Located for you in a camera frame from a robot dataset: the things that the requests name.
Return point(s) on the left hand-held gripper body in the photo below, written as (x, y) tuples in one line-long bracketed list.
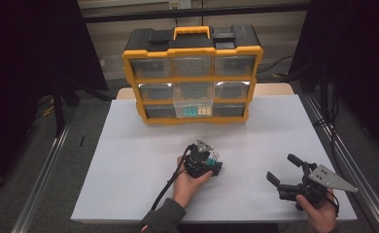
[(195, 161)]

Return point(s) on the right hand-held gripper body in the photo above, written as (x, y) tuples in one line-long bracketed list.
[(310, 191)]

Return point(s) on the teal binder clip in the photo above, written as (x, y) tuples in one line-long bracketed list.
[(214, 159), (212, 163), (188, 112)]

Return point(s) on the beige binder clip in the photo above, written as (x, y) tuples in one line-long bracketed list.
[(204, 111)]

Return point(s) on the transparent plastic organizer drawer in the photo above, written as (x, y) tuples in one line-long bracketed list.
[(192, 97)]

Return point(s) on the yellow black drawer organizer cabinet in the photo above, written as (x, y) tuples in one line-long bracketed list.
[(152, 35)]

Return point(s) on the person's left hand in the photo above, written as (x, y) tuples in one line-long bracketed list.
[(184, 187)]

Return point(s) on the person's right hand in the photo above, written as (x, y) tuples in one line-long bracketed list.
[(322, 216)]

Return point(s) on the black metal stand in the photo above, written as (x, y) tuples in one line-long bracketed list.
[(325, 97), (59, 106)]

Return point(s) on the set of clear cabinet drawers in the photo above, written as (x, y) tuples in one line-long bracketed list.
[(152, 68)]

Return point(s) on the black curtain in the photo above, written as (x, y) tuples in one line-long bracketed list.
[(22, 48), (356, 48)]

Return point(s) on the black horizontal bar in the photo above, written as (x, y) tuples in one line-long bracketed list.
[(194, 13)]

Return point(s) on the aluminium frame rail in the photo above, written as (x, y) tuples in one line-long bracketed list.
[(346, 155), (40, 181)]

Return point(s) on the white wall socket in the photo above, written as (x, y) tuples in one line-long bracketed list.
[(179, 4)]

